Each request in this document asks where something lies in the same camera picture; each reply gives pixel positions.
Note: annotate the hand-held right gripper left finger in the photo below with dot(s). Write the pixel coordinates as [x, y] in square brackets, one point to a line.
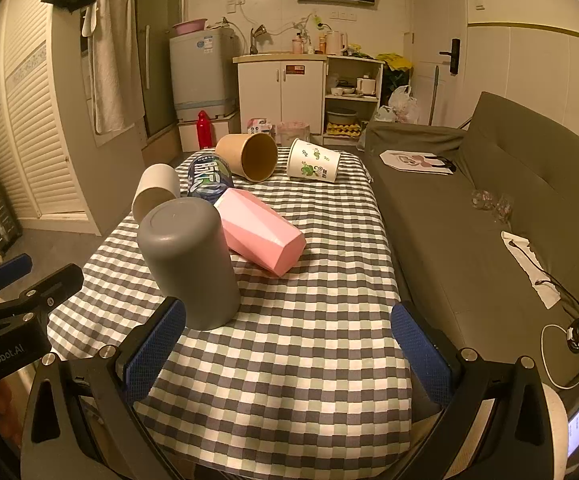
[153, 352]

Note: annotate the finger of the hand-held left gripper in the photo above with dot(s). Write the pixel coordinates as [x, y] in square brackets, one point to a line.
[44, 287]
[10, 267]

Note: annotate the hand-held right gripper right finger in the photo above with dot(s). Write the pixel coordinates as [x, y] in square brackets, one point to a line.
[419, 355]

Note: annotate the grey plastic cup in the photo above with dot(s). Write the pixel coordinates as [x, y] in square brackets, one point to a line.
[189, 260]

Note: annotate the cream white cup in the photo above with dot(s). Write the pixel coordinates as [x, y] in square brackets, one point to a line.
[154, 187]

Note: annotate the pink faceted cup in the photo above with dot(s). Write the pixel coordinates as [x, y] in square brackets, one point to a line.
[262, 235]

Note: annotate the brown paper cup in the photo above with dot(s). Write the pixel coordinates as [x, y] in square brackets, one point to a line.
[234, 152]

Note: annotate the white paper cup green print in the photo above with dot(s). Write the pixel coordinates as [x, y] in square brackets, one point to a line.
[314, 160]

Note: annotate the grey green sofa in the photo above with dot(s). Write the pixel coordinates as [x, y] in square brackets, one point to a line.
[444, 245]

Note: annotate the grey white checkered tablecloth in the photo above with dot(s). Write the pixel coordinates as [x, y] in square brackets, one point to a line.
[294, 340]

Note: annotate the white paper sheet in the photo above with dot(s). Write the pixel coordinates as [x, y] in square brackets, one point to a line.
[524, 260]

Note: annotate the white louvered wardrobe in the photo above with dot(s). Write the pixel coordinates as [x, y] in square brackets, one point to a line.
[34, 110]

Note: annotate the clear glass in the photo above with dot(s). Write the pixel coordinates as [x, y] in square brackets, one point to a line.
[503, 208]
[480, 199]

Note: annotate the white printed paper bag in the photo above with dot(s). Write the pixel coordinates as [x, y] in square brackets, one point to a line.
[414, 162]

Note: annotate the red bottle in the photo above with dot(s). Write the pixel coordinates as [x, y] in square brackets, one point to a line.
[204, 132]

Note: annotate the white hanging towel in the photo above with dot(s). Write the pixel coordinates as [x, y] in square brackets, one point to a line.
[114, 60]

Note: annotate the egg carton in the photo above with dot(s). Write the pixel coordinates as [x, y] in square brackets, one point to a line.
[342, 130]

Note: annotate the pink tissue box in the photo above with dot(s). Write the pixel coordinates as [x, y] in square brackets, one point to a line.
[260, 126]

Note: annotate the grey basin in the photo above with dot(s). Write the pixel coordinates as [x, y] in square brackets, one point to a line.
[342, 116]

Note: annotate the white plastic bag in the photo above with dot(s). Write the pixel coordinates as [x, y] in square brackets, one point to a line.
[398, 105]

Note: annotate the white open shelf unit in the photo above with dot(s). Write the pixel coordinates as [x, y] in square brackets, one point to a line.
[377, 105]

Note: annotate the pink round container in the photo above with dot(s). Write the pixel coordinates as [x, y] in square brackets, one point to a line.
[293, 132]

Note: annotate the white washing machine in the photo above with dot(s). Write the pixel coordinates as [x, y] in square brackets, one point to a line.
[202, 70]

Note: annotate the white sink cabinet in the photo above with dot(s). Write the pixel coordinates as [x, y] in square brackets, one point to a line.
[279, 95]

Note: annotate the yellow bag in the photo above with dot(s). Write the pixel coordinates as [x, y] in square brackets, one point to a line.
[394, 61]

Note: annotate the pink basin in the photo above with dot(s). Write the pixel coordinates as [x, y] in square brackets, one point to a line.
[190, 27]

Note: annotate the white electric kettle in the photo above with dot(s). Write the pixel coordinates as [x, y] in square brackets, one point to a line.
[336, 44]

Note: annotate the pink bottle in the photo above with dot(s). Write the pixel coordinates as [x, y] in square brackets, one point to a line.
[298, 45]

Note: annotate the white door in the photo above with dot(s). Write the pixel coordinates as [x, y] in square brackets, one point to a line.
[434, 15]

